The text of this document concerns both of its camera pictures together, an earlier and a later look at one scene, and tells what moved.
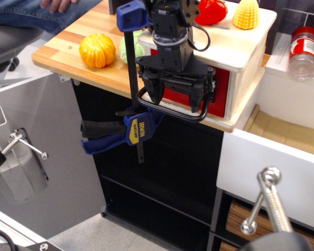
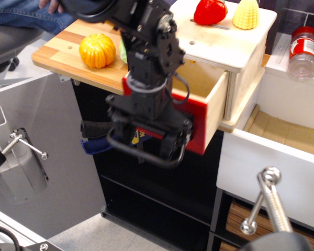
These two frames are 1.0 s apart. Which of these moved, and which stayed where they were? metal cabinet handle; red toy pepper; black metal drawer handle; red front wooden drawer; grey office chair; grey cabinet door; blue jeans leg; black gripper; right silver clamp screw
Moved: black metal drawer handle; black gripper; red front wooden drawer
Stayed: right silver clamp screw; metal cabinet handle; red toy pepper; grey cabinet door; blue jeans leg; grey office chair
